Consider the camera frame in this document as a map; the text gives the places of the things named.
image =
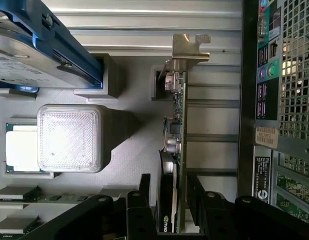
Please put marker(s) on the silver CPU chip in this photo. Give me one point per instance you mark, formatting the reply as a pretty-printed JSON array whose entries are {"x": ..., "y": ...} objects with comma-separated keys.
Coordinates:
[{"x": 19, "y": 150}]

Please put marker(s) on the black open PC case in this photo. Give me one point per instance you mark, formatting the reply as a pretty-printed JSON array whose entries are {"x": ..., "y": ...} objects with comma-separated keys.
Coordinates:
[{"x": 282, "y": 100}]

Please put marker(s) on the hard disk in blue caddy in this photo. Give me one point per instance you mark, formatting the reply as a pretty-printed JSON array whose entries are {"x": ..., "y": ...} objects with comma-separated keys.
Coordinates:
[{"x": 42, "y": 47}]

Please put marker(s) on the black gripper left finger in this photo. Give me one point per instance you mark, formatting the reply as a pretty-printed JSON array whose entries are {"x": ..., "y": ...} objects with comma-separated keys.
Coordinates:
[{"x": 134, "y": 215}]

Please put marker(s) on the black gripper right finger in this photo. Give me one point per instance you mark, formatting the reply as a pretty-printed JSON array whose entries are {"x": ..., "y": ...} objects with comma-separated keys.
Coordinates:
[{"x": 219, "y": 215}]

